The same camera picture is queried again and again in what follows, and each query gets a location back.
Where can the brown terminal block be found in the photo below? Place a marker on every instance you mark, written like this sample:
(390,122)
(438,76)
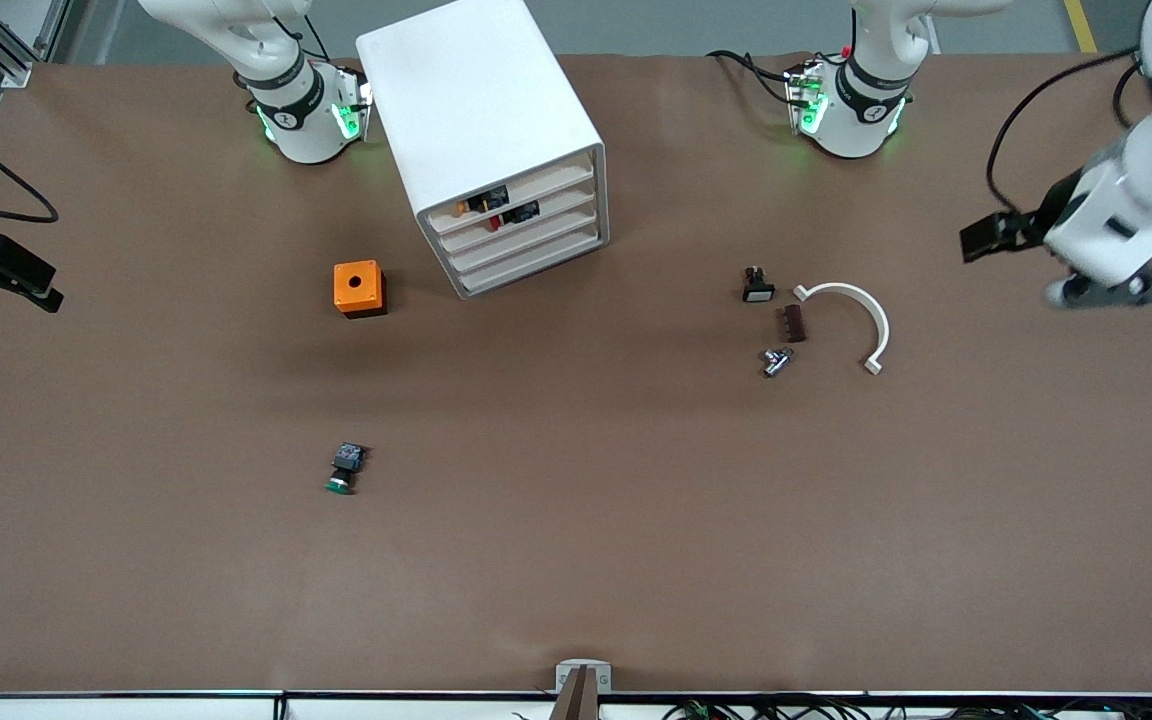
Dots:
(792,324)

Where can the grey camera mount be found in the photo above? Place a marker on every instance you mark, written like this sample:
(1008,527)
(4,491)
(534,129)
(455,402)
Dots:
(581,690)

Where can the black white square push button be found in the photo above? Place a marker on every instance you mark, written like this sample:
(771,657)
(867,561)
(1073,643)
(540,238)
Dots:
(758,292)

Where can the red push button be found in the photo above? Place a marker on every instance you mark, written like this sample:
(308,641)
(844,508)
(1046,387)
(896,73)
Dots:
(521,212)

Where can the orange button box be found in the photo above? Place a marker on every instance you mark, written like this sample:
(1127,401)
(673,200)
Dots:
(371,296)

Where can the white curved bracket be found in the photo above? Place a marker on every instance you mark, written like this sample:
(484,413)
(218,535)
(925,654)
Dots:
(881,325)

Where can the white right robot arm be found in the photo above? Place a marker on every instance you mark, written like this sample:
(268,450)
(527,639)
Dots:
(296,130)

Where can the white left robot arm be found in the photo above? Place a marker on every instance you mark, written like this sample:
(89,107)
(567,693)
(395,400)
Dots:
(851,130)

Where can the white drawer cabinet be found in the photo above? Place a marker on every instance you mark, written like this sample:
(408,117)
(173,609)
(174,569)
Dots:
(476,100)

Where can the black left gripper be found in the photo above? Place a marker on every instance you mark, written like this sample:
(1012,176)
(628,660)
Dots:
(1037,221)

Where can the aluminium frame profile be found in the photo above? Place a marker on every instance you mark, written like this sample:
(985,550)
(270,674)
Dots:
(11,55)

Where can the white table border strip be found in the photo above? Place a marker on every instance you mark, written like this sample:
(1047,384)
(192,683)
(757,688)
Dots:
(136,710)

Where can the silver metal fitting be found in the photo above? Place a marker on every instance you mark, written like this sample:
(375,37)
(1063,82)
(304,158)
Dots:
(776,363)

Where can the green push button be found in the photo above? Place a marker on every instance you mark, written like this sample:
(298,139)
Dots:
(348,460)

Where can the yellow push button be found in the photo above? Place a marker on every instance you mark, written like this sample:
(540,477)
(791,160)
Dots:
(481,202)

